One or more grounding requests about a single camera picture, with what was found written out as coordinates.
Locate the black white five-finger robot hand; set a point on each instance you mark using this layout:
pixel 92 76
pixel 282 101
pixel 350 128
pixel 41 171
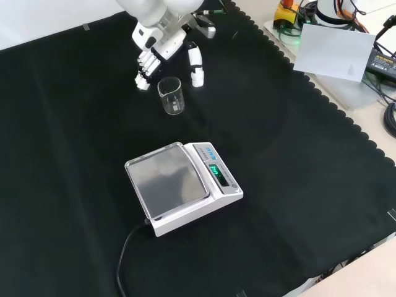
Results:
pixel 164 43

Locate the small clear glass beaker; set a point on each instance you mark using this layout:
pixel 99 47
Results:
pixel 173 99

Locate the grey tape strip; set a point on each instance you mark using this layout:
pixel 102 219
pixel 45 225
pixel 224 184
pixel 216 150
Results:
pixel 86 27

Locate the yellow stop button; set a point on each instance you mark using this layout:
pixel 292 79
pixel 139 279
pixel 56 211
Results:
pixel 284 15

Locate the black bench cloth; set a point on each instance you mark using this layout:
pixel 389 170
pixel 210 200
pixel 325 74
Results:
pixel 62 154

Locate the white electronic balance steel pan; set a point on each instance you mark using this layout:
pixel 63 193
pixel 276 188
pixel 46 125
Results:
pixel 198 204

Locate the pale board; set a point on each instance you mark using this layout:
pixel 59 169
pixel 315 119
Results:
pixel 334 52

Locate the black power adapter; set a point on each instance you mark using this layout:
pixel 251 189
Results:
pixel 382 63

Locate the pale metal base plate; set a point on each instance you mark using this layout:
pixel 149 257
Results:
pixel 340 92

